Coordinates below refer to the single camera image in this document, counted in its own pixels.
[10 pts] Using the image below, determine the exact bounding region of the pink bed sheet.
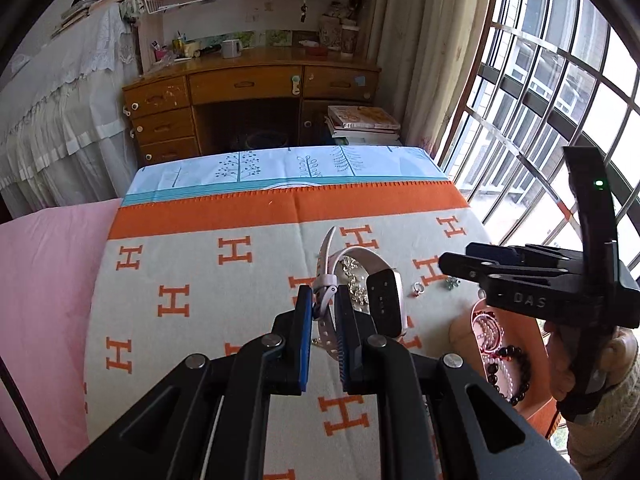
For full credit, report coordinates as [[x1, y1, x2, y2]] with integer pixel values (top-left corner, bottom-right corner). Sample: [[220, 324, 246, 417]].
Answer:
[[0, 200, 120, 469]]

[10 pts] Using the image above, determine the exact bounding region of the orange H pattern blanket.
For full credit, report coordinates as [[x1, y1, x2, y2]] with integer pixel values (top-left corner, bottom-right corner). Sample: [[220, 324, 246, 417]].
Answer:
[[81, 180, 501, 480]]

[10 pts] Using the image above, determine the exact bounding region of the wooden bookshelf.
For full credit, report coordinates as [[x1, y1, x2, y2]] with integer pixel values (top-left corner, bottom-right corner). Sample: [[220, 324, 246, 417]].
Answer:
[[138, 0, 373, 73]]

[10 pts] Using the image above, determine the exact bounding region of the window metal grille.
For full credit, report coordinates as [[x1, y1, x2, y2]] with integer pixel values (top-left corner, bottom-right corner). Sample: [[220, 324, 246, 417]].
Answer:
[[442, 0, 639, 273]]

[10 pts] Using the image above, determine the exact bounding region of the wooden desk with drawers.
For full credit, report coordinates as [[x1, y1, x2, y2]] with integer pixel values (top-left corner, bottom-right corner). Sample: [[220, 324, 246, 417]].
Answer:
[[122, 48, 381, 166]]

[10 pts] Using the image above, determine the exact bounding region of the black bead bracelet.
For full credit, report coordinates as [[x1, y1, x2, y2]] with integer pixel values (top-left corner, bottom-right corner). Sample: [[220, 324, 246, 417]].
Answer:
[[485, 343, 534, 408]]

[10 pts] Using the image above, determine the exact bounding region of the white mug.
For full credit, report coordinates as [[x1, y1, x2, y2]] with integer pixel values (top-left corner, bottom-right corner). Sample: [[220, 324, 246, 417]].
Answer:
[[220, 38, 243, 58]]

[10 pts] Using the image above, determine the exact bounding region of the pearl bracelet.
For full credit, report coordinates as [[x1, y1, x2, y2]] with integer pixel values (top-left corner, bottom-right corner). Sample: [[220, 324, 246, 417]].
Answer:
[[472, 309, 507, 361]]

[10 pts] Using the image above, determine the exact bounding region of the light blue plant-print sheet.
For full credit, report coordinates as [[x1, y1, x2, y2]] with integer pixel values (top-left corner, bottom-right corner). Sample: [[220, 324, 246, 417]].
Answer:
[[122, 145, 446, 206]]

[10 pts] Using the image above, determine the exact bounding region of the pink smart watch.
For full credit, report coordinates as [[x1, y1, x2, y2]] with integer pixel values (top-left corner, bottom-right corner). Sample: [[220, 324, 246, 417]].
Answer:
[[311, 226, 408, 361]]

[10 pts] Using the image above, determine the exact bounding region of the white lace cloth cover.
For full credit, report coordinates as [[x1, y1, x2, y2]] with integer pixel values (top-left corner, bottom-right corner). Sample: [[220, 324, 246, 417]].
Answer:
[[1, 2, 139, 217]]

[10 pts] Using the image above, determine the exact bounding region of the pink jewelry tray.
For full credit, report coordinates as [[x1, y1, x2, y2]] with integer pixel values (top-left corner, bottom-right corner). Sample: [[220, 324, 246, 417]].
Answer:
[[449, 300, 555, 436]]

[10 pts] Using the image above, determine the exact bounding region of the gold crystal brooch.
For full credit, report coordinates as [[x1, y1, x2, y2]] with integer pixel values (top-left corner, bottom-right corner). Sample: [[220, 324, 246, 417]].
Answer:
[[337, 256, 369, 313]]

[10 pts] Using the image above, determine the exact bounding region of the beige curtain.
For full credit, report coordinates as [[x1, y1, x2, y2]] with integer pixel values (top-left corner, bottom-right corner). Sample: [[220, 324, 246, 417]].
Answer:
[[367, 0, 490, 154]]

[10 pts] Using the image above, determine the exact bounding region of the stack of books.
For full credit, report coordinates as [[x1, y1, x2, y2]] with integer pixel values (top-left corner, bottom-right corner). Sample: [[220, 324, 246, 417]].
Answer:
[[326, 105, 402, 146]]

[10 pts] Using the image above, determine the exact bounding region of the right hand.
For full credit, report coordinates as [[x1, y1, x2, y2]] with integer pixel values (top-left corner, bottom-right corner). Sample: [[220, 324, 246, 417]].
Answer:
[[543, 320, 640, 403]]

